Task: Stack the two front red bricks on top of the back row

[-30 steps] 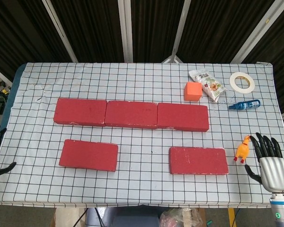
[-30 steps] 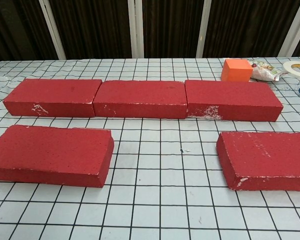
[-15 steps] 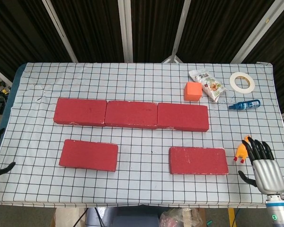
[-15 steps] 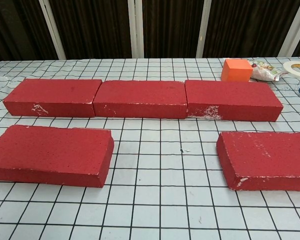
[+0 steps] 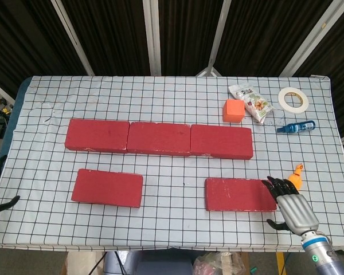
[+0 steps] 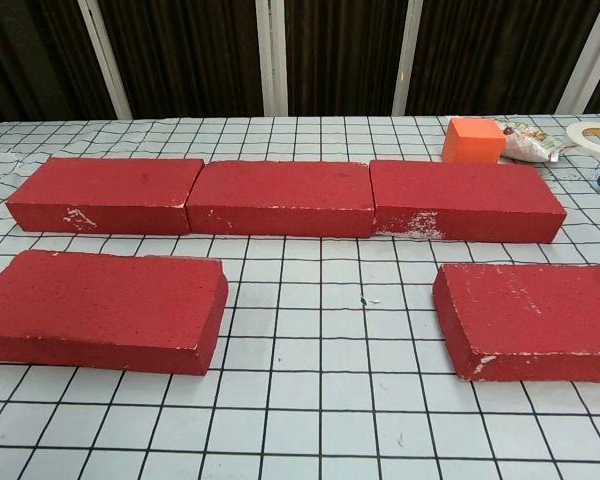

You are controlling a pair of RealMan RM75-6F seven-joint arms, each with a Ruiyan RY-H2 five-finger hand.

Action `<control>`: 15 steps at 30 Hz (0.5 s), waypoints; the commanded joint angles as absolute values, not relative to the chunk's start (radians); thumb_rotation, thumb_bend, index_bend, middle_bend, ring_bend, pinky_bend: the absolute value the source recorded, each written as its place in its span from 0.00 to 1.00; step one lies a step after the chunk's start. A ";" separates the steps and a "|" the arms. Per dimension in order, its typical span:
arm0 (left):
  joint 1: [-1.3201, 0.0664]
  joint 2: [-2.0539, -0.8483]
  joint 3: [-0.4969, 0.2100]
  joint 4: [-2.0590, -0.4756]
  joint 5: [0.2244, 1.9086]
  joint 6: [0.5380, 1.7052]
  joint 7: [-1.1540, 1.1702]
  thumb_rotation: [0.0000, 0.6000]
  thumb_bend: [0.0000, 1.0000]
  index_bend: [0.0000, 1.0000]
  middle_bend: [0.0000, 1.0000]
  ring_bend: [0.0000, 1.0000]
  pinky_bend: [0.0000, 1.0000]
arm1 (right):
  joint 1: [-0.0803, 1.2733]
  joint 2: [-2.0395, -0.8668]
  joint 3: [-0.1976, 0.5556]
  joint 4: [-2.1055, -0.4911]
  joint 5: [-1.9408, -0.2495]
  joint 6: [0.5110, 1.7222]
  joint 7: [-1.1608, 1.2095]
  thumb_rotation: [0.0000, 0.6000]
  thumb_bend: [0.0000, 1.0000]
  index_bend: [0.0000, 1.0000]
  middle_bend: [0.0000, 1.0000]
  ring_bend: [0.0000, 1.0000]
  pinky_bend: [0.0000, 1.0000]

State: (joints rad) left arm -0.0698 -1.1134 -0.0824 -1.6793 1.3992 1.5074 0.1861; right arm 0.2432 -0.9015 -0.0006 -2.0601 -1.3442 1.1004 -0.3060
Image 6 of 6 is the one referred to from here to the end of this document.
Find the red brick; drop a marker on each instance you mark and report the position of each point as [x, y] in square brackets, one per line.
[455, 190]
[105, 185]
[280, 190]
[95, 305]
[530, 320]

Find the white black grid tablecloth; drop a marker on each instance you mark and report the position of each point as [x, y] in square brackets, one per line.
[300, 400]

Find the orange foam cube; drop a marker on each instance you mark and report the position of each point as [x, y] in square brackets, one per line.
[472, 142]

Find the dark brown curtain backdrop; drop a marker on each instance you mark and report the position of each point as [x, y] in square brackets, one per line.
[195, 55]

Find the white printed snack bag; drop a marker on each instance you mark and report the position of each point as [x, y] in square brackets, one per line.
[525, 145]

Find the white tape roll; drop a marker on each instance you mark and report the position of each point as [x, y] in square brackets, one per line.
[572, 134]

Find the white screen frame post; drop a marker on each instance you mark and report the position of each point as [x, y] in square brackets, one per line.
[408, 55]
[105, 65]
[265, 55]
[582, 75]

